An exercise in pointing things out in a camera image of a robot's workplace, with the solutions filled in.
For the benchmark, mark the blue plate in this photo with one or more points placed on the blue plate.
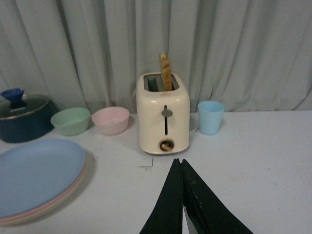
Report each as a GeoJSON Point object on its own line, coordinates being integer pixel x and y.
{"type": "Point", "coordinates": [34, 174]}

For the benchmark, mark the grey curtain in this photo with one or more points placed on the grey curtain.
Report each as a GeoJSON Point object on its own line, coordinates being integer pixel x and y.
{"type": "Point", "coordinates": [250, 55]}

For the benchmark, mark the dark blue saucepan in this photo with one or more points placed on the dark blue saucepan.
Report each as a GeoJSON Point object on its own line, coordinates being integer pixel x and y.
{"type": "Point", "coordinates": [29, 127]}

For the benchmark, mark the cream plate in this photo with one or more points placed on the cream plate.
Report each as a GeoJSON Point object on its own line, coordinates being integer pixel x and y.
{"type": "Point", "coordinates": [56, 207]}

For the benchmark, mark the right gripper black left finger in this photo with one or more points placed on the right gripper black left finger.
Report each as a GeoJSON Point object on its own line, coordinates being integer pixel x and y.
{"type": "Point", "coordinates": [167, 215]}

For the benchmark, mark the toast slice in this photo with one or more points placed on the toast slice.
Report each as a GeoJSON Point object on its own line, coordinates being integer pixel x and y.
{"type": "Point", "coordinates": [165, 69]}

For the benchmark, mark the glass pot lid, blue knob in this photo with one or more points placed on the glass pot lid, blue knob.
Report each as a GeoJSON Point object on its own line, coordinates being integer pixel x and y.
{"type": "Point", "coordinates": [16, 104]}

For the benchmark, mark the green bowl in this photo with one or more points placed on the green bowl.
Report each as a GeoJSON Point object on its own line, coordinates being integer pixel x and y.
{"type": "Point", "coordinates": [72, 121]}

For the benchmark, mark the pink plate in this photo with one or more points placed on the pink plate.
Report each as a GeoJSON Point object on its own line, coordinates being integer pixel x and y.
{"type": "Point", "coordinates": [63, 197]}

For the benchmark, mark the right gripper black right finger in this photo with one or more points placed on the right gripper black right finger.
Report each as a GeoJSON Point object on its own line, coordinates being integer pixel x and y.
{"type": "Point", "coordinates": [204, 209]}

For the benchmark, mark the pink bowl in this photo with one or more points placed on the pink bowl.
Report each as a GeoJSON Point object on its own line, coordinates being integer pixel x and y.
{"type": "Point", "coordinates": [111, 120]}

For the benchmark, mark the cream toaster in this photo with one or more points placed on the cream toaster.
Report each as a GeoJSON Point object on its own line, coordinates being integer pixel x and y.
{"type": "Point", "coordinates": [163, 116]}

